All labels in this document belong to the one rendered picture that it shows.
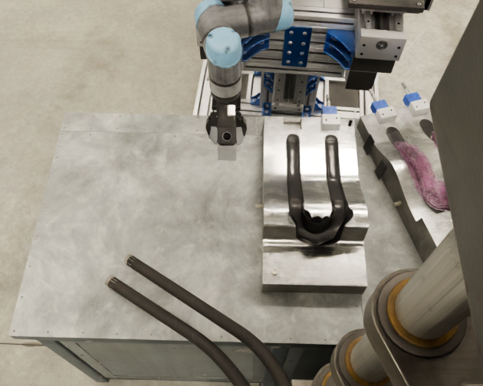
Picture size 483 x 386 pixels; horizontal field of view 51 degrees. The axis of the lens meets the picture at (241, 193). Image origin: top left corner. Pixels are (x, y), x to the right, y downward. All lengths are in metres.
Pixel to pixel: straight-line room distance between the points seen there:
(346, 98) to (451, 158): 2.18
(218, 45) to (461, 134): 0.84
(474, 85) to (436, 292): 0.22
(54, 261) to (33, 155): 1.29
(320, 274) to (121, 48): 2.06
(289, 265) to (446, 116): 1.01
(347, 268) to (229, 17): 0.67
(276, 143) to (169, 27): 1.77
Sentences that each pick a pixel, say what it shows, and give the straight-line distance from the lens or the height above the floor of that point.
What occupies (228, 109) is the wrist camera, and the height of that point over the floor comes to 1.11.
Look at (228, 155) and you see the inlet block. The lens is 1.37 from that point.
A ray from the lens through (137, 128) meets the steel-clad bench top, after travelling 1.62.
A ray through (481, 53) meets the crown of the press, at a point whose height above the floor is 1.88.
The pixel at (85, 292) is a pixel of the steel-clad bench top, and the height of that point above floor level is 0.80.
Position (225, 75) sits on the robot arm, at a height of 1.23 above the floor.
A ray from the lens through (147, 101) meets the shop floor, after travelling 2.74.
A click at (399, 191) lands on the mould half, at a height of 0.86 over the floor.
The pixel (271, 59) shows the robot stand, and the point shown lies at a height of 0.74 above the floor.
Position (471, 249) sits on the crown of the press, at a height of 1.82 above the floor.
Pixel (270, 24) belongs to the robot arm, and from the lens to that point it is 1.22.
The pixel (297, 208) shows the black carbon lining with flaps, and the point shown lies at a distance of 1.32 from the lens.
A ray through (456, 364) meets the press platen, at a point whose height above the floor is 1.54.
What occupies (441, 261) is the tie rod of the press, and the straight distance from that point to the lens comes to 0.44.
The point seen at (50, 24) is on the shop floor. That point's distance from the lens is 3.29.
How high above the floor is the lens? 2.07
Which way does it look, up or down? 60 degrees down
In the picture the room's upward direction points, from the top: straight up
